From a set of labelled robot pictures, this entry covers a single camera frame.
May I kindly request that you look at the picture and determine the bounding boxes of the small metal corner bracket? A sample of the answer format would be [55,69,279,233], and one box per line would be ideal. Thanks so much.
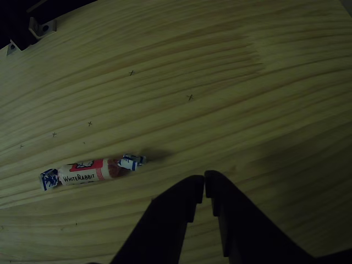
[28,16,57,38]
[6,40,21,56]

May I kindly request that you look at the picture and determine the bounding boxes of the White Rabbit candy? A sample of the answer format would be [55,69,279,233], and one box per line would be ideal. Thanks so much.
[39,154,146,192]

